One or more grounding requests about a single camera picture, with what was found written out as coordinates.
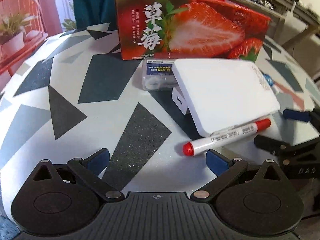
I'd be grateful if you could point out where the red cap marker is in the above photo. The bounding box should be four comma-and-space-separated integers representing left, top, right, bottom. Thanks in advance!
182, 119, 271, 157

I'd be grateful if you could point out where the white flat box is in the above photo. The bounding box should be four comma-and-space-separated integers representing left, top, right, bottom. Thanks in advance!
172, 59, 280, 137

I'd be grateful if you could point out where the grey desk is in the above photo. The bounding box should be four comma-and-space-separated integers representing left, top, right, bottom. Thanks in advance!
224, 0, 320, 53

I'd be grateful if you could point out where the white charger block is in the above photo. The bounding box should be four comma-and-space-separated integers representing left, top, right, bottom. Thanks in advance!
171, 86, 189, 115

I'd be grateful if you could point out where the clear box with blue label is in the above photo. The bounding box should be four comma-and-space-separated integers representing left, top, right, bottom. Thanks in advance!
142, 59, 178, 90

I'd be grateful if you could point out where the red strawberry cardboard box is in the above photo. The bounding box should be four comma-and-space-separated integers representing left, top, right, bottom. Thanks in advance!
115, 0, 270, 61

